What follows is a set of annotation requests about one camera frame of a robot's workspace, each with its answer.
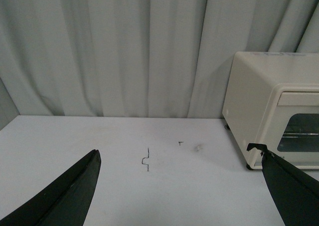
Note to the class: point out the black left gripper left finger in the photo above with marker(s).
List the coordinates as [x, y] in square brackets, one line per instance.
[64, 202]

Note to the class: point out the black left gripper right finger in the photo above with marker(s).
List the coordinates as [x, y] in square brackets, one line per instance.
[295, 193]

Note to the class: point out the cream oven door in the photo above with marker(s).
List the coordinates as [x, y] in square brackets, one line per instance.
[291, 130]

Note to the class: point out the cream toaster oven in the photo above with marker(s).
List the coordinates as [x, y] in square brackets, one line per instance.
[255, 84]

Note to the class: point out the grey curtain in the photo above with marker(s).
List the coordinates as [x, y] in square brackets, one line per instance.
[137, 58]

